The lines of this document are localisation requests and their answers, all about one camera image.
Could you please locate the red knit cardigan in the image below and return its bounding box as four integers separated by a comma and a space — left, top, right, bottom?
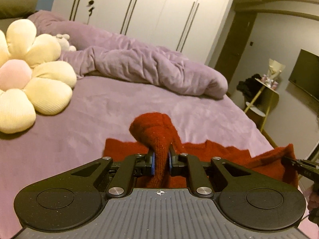
103, 112, 298, 188

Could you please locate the operator right hand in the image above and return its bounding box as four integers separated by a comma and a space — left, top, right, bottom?
308, 184, 319, 212

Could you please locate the purple bed sheet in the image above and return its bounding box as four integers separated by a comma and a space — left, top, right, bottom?
1, 76, 271, 238

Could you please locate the yellow legged side table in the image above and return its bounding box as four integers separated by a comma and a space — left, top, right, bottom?
244, 78, 279, 132

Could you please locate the wrapped flower bouquet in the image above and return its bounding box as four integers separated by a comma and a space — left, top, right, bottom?
262, 58, 286, 88

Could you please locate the black cloth on table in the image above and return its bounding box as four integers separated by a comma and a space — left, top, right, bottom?
236, 73, 262, 102

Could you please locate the purple crumpled duvet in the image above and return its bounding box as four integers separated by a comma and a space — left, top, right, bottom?
28, 10, 228, 99

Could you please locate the cream flower shaped pillow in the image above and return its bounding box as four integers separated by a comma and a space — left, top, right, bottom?
1, 19, 77, 134

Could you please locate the small white plush toy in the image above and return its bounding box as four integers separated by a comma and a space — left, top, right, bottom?
56, 34, 77, 52

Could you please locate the dark wooden door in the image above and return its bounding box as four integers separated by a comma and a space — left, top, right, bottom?
215, 12, 257, 83

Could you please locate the grey bed headboard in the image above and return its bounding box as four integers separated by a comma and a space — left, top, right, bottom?
0, 0, 38, 20

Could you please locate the wall mounted television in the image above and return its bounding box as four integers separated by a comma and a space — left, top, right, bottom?
289, 49, 319, 101

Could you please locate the white wardrobe with handles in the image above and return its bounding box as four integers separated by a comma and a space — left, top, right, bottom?
52, 0, 233, 64

